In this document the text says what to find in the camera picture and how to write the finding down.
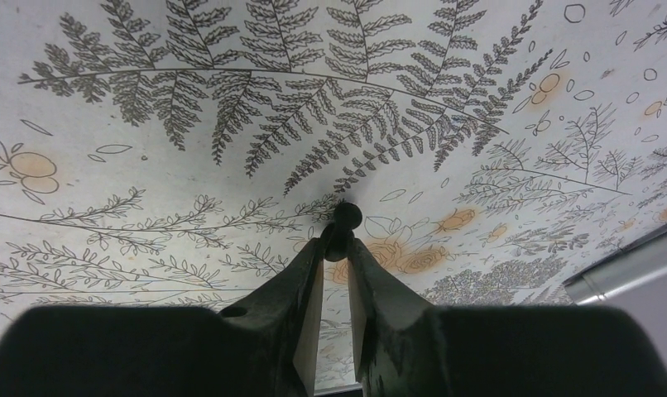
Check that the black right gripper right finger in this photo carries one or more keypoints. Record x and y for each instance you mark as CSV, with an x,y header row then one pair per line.
x,y
406,346

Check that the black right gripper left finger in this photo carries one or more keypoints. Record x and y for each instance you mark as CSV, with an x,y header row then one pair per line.
x,y
265,344

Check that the floral table mat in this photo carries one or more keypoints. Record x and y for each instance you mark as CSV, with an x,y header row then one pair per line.
x,y
180,153

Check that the silver grey microphone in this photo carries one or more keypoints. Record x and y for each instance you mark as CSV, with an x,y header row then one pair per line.
x,y
637,264

